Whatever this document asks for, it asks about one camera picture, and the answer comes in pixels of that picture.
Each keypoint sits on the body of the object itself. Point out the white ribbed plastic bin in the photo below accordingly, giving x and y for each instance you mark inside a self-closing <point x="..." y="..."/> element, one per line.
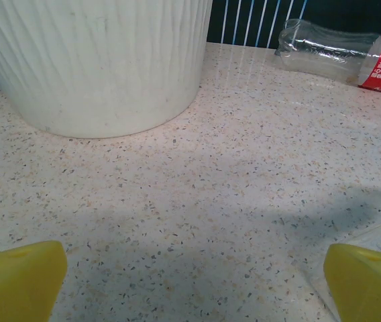
<point x="93" y="67"/>

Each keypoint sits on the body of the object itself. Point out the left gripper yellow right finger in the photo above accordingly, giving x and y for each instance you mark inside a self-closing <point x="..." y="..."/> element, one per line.
<point x="368" y="292"/>

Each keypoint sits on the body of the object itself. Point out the clear ribbed bottle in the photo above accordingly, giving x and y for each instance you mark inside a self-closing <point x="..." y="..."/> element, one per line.
<point x="380" y="234"/>

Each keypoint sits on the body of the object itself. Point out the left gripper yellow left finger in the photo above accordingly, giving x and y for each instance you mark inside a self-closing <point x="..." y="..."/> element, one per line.
<point x="16" y="285"/>

